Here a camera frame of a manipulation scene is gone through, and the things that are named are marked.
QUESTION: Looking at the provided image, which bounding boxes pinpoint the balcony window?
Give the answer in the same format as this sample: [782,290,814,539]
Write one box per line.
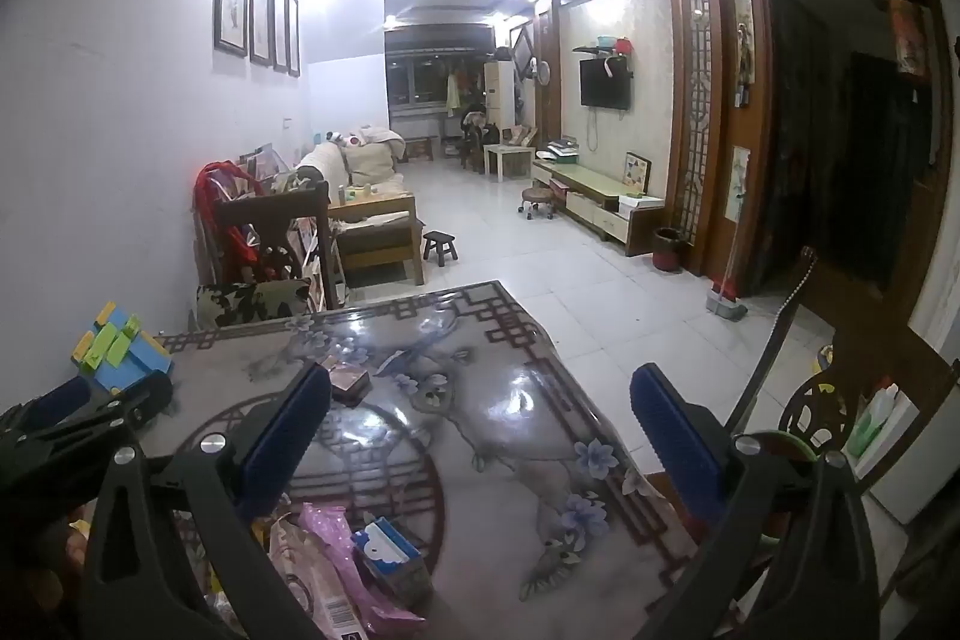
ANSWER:
[385,29,496,121]

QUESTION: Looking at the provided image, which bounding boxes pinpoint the small brown box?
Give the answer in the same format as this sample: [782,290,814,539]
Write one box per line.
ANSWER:
[324,355,371,403]

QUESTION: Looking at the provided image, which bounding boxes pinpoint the long low television cabinet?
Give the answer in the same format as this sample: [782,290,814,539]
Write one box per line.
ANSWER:
[532,156,668,257]

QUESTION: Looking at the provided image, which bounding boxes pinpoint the camouflage cushion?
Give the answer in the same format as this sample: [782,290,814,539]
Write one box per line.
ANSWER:
[196,280,313,330]

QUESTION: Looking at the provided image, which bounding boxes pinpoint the pink dotted wrapper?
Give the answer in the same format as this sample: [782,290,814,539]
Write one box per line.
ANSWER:
[298,503,374,640]

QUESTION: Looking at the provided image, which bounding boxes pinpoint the round wheeled stool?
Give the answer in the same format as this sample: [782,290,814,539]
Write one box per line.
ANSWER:
[517,186,557,222]

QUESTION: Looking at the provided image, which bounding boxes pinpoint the wall shelf with items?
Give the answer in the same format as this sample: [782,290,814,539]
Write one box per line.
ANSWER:
[572,35,635,61]

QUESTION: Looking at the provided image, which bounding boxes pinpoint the standing air conditioner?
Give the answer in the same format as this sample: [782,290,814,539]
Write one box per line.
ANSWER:
[484,61,517,140]

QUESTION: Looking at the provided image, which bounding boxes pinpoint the small dark wooden stool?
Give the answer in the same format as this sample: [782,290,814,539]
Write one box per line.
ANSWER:
[421,230,458,268]

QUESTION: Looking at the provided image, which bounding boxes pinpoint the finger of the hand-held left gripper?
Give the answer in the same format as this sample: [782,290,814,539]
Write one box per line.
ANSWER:
[45,372,175,461]
[0,376,95,442]

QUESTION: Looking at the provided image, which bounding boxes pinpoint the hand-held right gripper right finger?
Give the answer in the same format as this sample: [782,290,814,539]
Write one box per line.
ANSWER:
[628,362,882,640]

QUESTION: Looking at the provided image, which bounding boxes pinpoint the wooden lattice wall panel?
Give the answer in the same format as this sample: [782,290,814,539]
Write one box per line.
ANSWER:
[670,0,715,253]

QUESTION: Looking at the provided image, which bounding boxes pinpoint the carved dark wooden chair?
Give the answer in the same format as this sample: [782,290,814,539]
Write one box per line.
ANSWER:
[724,246,960,498]

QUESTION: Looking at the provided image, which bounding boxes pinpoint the wall calendar poster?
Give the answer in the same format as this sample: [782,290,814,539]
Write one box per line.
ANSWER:
[733,0,755,88]

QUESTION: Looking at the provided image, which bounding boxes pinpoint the white covered sofa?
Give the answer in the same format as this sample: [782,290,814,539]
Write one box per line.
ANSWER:
[292,126,410,200]

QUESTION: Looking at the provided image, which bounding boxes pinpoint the red door poster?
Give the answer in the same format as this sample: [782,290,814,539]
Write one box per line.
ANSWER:
[891,0,932,80]

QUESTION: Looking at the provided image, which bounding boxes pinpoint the wall-mounted black television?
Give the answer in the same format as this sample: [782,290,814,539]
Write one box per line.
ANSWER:
[580,56,631,112]

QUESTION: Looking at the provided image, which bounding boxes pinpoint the small red waste bin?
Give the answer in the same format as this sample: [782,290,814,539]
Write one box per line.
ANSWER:
[651,226,685,273]

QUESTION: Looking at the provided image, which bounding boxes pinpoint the grey dustpan with broom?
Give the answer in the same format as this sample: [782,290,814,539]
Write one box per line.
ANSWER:
[705,190,749,321]

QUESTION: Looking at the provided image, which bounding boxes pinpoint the blue and white packet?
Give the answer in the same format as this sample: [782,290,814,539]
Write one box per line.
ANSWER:
[350,517,435,612]

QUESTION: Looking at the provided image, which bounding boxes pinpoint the bookshelf with books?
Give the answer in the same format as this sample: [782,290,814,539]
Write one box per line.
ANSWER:
[196,179,350,320]

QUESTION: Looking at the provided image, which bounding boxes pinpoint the beige snack packet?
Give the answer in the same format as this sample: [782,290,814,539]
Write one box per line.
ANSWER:
[266,515,353,640]

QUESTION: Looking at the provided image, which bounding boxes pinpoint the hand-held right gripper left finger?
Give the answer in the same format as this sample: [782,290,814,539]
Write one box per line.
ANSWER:
[79,362,335,640]

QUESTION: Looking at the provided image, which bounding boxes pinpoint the red bag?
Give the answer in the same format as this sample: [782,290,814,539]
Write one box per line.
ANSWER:
[194,160,260,286]

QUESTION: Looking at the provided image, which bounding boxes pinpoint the colourful toy blocks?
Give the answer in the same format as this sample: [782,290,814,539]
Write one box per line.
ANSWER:
[69,302,175,398]

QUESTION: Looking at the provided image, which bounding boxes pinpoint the pale green packet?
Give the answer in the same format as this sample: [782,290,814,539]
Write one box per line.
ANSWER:
[846,383,902,462]

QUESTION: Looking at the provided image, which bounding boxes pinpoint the white side table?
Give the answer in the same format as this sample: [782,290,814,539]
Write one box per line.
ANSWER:
[484,143,535,184]

